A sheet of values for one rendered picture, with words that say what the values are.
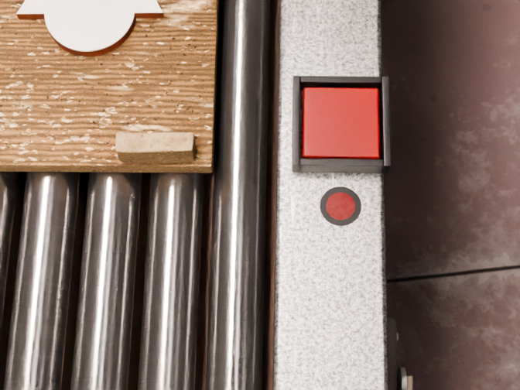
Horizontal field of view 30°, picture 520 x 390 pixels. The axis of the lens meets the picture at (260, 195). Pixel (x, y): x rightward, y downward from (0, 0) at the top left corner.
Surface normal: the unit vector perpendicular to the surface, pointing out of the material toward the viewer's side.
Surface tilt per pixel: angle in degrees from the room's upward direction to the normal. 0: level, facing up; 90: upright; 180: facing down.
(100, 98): 0
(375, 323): 0
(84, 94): 0
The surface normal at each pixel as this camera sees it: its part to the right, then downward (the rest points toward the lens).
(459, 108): -0.02, -0.33
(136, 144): 0.03, -0.51
